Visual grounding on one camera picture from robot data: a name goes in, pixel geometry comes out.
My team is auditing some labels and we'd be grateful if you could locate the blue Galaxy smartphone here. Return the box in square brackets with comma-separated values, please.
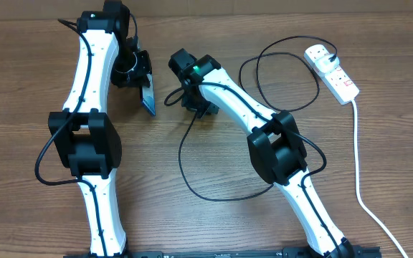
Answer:
[140, 74, 156, 117]

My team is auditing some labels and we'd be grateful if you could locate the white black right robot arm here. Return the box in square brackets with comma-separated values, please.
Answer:
[168, 49, 356, 257]

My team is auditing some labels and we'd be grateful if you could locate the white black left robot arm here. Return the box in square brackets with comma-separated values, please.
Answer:
[34, 1, 156, 257]

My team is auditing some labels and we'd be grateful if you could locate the white charger plug adapter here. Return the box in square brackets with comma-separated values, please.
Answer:
[315, 54, 340, 75]

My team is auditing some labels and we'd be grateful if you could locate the white power strip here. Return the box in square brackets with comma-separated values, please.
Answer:
[304, 44, 359, 105]

